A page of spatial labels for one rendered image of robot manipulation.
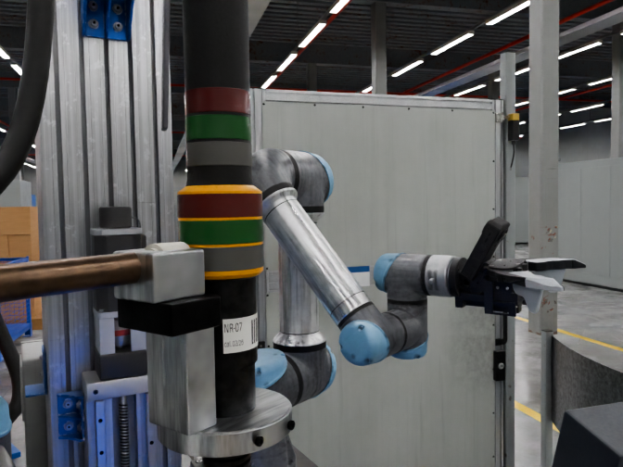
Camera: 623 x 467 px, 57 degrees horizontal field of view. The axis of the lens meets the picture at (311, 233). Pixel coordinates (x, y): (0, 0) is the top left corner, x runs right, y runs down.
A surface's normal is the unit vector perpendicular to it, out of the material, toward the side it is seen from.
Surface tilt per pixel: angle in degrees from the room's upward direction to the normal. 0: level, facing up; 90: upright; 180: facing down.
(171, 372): 90
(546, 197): 90
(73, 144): 90
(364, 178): 90
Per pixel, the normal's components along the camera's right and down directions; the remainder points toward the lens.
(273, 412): -0.02, -1.00
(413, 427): 0.30, 0.04
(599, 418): 0.07, -0.95
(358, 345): -0.60, 0.05
